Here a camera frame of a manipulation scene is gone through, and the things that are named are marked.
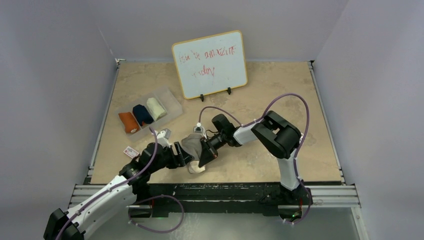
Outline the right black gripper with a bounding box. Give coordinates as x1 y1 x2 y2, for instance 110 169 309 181
199 130 227 167

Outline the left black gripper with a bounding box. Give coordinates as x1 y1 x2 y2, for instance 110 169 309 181
149 141 193 174

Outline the grey underwear with beige band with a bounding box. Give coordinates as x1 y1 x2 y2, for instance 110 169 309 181
181 133 206 174

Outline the pale yellow underwear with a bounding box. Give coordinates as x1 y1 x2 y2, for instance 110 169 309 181
146 97 167 121

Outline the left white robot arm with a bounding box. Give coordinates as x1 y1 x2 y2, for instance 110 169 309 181
43 142 202 240

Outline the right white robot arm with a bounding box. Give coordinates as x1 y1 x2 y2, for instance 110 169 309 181
198 111 303 204

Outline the orange rolled underwear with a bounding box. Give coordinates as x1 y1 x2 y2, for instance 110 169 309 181
118 112 140 134

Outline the navy rolled underwear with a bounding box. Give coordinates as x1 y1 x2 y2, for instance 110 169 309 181
132 104 154 127

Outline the small red white tag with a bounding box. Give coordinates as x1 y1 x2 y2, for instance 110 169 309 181
123 146 140 159

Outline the clear plastic divided tray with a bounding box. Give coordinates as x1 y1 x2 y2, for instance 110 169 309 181
115 86 183 142

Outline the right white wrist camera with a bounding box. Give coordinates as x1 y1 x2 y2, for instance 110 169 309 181
193 122 206 135

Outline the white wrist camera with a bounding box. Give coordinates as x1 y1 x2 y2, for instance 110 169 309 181
193 122 206 135
154 128 172 148

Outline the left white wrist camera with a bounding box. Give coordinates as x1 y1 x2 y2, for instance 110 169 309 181
154 128 172 148

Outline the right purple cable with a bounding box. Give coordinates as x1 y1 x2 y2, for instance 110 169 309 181
198 93 313 226

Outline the purple cable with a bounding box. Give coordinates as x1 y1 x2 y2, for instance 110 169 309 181
198 93 313 226
54 126 185 240

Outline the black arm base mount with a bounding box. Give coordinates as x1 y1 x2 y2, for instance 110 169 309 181
128 182 314 222

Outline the whiteboard with yellow frame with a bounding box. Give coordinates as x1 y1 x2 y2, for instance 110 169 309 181
171 30 248 100

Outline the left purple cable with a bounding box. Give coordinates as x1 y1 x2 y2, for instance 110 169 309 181
54 126 185 240

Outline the aluminium frame rail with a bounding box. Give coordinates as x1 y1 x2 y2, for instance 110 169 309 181
58 165 369 240

